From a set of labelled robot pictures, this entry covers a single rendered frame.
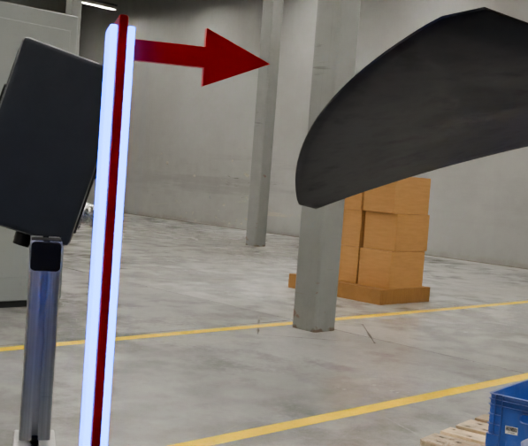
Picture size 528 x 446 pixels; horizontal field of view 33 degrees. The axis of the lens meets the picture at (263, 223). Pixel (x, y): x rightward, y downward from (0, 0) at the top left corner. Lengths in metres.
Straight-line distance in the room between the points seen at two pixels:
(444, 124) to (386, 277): 8.25
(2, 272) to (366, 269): 3.60
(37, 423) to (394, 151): 0.57
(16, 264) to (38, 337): 6.10
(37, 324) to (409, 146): 0.53
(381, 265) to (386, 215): 0.49
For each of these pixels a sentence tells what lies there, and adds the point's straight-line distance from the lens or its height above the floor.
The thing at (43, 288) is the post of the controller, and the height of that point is 1.01.
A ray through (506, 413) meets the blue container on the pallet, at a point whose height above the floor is 0.30.
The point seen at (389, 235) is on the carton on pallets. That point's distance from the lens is 8.69.
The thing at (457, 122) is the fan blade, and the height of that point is 1.16.
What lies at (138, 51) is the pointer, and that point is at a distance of 0.37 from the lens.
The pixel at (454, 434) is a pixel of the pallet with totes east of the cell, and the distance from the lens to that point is 3.84.
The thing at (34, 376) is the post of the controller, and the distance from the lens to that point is 0.91.
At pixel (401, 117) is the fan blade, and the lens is 0.41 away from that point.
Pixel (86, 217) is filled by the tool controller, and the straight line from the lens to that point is 0.98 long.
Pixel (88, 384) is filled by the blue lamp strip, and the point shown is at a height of 1.04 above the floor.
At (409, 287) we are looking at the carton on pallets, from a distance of 8.94.
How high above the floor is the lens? 1.13
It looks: 3 degrees down
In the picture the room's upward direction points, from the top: 4 degrees clockwise
